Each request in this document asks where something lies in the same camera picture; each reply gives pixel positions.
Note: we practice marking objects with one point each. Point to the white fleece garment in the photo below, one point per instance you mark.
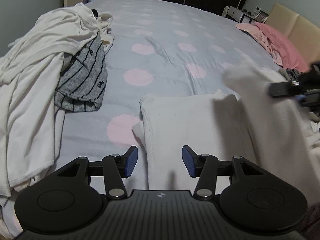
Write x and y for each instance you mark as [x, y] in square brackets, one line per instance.
[275, 134]

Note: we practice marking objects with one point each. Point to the pink pillow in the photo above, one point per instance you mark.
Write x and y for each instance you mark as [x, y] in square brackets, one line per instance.
[290, 56]

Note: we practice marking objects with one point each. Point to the bedside table with items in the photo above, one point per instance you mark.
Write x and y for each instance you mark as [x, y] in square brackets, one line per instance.
[245, 16]

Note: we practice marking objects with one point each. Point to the grey striped garment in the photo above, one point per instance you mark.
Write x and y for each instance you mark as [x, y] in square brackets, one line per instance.
[83, 79]

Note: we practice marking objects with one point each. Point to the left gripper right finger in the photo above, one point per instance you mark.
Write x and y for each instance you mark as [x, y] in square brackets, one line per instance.
[189, 158]

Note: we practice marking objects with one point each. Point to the light pink cloth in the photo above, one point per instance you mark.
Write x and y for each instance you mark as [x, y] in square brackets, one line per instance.
[253, 31]

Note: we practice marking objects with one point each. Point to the white crumpled clothes pile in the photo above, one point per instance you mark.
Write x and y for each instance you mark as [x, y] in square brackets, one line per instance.
[31, 125]

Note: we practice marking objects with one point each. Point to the beige padded headboard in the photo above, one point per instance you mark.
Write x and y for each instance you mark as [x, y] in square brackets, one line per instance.
[302, 33]

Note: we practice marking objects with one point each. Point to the polka dot bed sheet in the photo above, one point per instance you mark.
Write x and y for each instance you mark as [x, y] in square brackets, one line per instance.
[163, 49]

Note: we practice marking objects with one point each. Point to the dark floral folded garment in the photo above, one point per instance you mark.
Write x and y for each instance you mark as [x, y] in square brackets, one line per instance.
[290, 74]

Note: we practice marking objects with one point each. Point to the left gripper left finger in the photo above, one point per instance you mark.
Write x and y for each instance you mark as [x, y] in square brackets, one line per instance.
[131, 158]

